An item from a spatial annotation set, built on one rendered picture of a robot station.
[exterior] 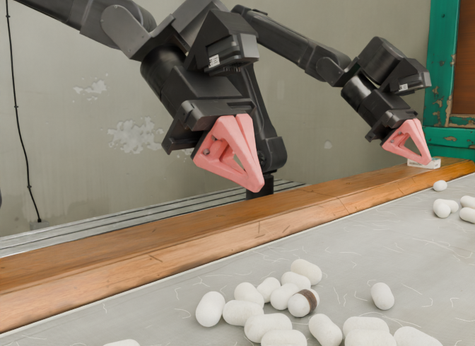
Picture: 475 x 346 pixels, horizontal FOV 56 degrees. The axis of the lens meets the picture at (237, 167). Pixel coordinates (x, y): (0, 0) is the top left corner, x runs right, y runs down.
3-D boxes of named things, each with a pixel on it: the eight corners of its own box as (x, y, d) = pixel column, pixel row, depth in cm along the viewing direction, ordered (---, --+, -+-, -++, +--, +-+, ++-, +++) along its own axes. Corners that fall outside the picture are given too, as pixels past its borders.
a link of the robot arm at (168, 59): (223, 80, 53) (192, 44, 56) (200, 59, 48) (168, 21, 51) (181, 119, 54) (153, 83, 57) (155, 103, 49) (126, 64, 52)
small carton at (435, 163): (406, 165, 101) (407, 157, 101) (413, 164, 103) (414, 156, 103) (433, 169, 97) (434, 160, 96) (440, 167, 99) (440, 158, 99)
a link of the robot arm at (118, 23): (249, 37, 56) (184, -36, 55) (246, 28, 48) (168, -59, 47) (183, 100, 58) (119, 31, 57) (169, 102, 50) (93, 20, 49)
